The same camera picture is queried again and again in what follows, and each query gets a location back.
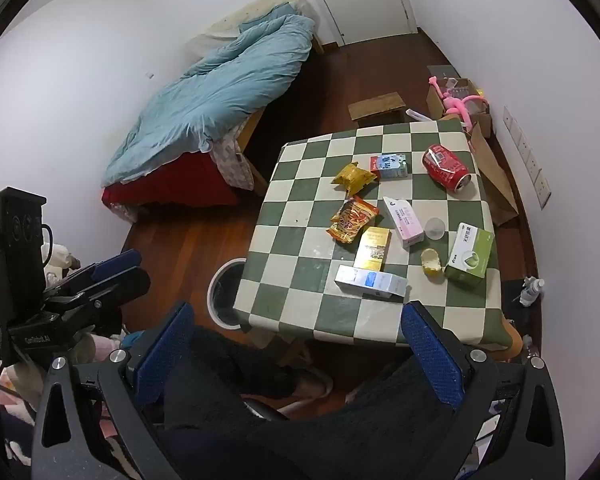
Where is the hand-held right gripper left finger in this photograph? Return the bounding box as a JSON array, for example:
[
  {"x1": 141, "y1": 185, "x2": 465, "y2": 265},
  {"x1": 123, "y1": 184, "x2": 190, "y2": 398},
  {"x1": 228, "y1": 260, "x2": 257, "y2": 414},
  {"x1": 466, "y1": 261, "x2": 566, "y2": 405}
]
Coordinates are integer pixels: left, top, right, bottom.
[{"x1": 32, "y1": 301, "x2": 196, "y2": 480}]

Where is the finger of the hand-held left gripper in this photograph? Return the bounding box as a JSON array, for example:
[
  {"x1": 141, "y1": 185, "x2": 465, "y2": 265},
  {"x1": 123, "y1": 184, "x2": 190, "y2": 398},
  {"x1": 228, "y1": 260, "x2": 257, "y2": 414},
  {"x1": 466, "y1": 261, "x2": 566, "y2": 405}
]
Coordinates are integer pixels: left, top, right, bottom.
[
  {"x1": 55, "y1": 250, "x2": 143, "y2": 293},
  {"x1": 45, "y1": 267, "x2": 152, "y2": 311}
]

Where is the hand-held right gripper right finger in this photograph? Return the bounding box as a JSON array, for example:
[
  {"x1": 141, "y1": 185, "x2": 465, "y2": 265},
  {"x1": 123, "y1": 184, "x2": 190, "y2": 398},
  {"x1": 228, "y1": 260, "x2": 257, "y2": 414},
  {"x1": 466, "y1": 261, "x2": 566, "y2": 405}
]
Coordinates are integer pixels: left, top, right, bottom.
[{"x1": 401, "y1": 301, "x2": 567, "y2": 480}]

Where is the white round waste bin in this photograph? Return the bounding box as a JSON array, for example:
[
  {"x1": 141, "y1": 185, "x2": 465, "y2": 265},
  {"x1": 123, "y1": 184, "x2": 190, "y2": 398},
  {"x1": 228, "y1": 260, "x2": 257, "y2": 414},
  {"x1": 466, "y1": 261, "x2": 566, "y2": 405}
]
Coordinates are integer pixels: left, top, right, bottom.
[{"x1": 207, "y1": 257, "x2": 253, "y2": 332}]

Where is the blue and white box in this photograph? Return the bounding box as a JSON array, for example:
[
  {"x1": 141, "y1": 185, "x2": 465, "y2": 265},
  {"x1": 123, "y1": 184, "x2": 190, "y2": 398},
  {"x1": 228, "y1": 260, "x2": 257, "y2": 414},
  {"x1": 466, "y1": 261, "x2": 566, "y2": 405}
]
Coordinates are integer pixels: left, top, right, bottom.
[{"x1": 334, "y1": 265, "x2": 408, "y2": 302}]

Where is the green and white box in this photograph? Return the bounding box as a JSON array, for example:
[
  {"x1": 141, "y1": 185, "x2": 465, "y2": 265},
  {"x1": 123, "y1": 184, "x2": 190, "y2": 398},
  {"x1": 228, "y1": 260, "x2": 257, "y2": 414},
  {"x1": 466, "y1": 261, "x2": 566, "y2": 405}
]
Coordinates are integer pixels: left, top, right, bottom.
[{"x1": 444, "y1": 222, "x2": 496, "y2": 287}]

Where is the yellow box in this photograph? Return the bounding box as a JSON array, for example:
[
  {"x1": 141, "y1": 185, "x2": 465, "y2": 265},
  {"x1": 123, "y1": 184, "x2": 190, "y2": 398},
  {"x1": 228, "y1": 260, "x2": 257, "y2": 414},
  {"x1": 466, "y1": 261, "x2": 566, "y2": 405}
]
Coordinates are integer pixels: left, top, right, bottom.
[{"x1": 352, "y1": 226, "x2": 392, "y2": 273}]

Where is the pink and white box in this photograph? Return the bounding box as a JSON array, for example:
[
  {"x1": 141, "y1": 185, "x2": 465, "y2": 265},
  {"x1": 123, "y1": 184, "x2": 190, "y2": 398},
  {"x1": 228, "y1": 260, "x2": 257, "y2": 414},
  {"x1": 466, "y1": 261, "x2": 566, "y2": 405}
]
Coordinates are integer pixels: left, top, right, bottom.
[{"x1": 382, "y1": 196, "x2": 425, "y2": 248}]

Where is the red and yellow snack packet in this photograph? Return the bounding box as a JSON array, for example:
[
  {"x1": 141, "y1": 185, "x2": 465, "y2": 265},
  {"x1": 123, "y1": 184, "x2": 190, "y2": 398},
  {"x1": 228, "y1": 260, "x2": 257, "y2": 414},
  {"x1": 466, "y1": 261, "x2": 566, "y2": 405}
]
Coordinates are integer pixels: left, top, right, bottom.
[{"x1": 327, "y1": 196, "x2": 382, "y2": 245}]

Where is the red soda can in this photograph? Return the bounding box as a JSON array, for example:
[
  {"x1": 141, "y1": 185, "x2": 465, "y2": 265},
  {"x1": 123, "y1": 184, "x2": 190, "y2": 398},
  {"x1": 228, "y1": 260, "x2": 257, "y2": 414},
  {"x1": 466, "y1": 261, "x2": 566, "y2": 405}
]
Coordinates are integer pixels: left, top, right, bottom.
[{"x1": 421, "y1": 143, "x2": 473, "y2": 192}]

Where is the cream fluffy garment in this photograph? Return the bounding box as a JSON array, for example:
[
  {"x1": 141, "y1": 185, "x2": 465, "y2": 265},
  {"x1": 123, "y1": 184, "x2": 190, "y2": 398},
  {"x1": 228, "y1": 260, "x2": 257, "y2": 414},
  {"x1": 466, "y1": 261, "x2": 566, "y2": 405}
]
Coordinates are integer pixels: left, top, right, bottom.
[{"x1": 42, "y1": 242, "x2": 83, "y2": 286}]

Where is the person's left leg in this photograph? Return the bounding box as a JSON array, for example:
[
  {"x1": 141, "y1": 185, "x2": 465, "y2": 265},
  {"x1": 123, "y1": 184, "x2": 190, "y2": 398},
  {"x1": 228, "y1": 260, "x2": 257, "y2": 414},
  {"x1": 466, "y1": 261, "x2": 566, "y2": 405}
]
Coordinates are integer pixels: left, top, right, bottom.
[{"x1": 162, "y1": 324, "x2": 326, "y2": 480}]

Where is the small yellow shell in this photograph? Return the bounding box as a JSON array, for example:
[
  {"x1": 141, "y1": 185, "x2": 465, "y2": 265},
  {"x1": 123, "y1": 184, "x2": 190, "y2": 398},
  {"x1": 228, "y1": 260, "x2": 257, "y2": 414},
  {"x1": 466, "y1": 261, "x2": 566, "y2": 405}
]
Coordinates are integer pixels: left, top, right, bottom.
[{"x1": 420, "y1": 247, "x2": 442, "y2": 277}]

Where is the red bed sheet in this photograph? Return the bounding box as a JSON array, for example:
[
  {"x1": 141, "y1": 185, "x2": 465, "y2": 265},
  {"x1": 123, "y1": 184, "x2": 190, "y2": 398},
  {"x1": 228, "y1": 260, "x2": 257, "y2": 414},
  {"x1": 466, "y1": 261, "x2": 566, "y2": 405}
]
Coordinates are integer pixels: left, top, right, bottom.
[{"x1": 101, "y1": 152, "x2": 240, "y2": 208}]

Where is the cream slipper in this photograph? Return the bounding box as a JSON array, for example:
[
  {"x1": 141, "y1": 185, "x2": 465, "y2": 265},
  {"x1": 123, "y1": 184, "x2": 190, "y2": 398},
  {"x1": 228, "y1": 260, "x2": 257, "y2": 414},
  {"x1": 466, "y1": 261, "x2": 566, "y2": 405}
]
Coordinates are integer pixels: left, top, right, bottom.
[{"x1": 280, "y1": 367, "x2": 333, "y2": 411}]

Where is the white spray bottle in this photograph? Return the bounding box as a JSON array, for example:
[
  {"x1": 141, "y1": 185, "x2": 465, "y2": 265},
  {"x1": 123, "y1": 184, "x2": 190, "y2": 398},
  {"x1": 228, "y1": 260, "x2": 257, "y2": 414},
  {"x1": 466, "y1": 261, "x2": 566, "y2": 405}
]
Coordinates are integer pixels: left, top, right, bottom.
[{"x1": 519, "y1": 277, "x2": 546, "y2": 307}]

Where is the pink cloth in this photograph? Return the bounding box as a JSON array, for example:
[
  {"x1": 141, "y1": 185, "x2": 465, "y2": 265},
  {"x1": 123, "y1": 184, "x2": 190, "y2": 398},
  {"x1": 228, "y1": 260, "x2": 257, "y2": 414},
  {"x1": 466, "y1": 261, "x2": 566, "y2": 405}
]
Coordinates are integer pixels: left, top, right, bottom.
[{"x1": 0, "y1": 380, "x2": 46, "y2": 461}]

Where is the patterned bed cloth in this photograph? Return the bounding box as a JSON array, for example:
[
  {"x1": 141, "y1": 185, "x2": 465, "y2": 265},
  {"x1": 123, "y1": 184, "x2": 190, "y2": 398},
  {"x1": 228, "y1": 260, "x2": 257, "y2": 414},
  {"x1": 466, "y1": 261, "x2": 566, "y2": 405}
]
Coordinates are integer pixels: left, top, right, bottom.
[{"x1": 212, "y1": 135, "x2": 256, "y2": 192}]

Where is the brown paper bag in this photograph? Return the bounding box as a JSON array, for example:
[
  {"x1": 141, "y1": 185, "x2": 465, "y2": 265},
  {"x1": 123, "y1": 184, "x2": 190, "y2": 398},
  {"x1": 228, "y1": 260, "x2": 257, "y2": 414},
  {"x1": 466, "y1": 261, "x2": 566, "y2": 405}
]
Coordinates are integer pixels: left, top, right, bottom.
[{"x1": 467, "y1": 120, "x2": 520, "y2": 226}]

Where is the blue and red milk carton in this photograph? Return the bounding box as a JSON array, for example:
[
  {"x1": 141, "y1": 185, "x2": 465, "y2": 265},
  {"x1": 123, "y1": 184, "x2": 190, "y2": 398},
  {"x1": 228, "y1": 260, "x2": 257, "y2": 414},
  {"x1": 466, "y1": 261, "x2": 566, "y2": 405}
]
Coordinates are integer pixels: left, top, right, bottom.
[{"x1": 370, "y1": 152, "x2": 410, "y2": 180}]

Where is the green checkered tablecloth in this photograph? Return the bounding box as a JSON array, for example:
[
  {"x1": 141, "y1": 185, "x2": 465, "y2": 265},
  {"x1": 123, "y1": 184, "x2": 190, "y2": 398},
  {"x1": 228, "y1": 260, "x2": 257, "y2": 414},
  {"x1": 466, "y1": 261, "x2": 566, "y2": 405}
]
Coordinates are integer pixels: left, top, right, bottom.
[{"x1": 232, "y1": 117, "x2": 513, "y2": 351}]

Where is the light blue duvet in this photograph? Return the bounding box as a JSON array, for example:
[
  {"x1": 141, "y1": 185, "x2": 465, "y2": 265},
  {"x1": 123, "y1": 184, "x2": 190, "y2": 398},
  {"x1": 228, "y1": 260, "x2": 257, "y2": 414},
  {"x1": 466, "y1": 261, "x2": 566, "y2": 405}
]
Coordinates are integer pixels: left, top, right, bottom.
[{"x1": 102, "y1": 2, "x2": 315, "y2": 186}]

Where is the open cardboard box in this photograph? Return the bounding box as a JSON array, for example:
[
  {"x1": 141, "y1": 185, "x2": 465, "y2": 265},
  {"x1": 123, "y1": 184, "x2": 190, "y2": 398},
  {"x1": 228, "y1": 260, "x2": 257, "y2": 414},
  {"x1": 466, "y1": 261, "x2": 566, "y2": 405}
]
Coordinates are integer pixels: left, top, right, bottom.
[{"x1": 426, "y1": 77, "x2": 493, "y2": 138}]

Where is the flat cardboard piece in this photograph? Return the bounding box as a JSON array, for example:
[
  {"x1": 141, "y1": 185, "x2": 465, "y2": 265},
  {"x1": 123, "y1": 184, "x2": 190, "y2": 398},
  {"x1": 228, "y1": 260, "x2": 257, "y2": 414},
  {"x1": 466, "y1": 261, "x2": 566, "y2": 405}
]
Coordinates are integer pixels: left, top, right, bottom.
[{"x1": 348, "y1": 91, "x2": 407, "y2": 121}]

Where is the cream pillow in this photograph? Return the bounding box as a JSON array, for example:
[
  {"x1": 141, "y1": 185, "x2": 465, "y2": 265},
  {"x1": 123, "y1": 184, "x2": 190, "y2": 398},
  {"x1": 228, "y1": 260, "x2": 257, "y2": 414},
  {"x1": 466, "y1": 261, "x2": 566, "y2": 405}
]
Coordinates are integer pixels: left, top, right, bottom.
[{"x1": 185, "y1": 0, "x2": 311, "y2": 53}]

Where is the wooden bed frame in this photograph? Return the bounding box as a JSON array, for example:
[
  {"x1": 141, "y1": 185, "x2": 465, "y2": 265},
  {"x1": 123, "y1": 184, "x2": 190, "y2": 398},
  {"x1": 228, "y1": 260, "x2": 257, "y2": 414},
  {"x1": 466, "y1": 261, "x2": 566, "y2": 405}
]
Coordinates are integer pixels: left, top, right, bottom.
[{"x1": 237, "y1": 25, "x2": 326, "y2": 158}]

